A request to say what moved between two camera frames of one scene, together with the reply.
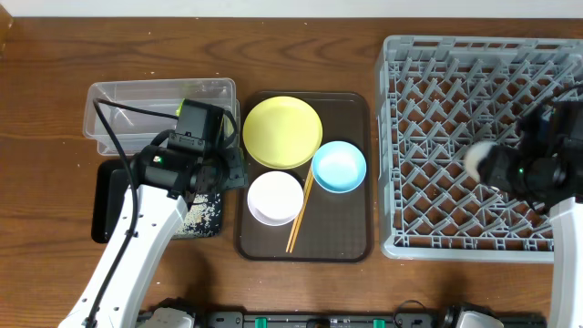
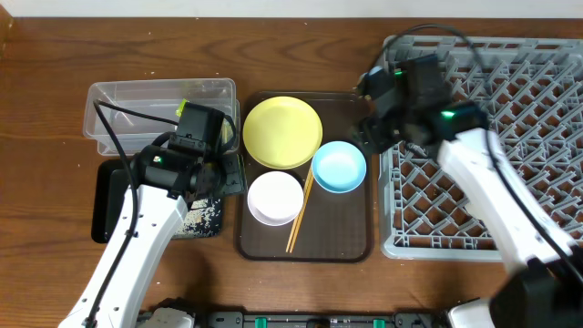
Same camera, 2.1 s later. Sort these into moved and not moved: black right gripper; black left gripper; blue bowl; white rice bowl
Moved: black right gripper
Not moved: blue bowl; black left gripper; white rice bowl
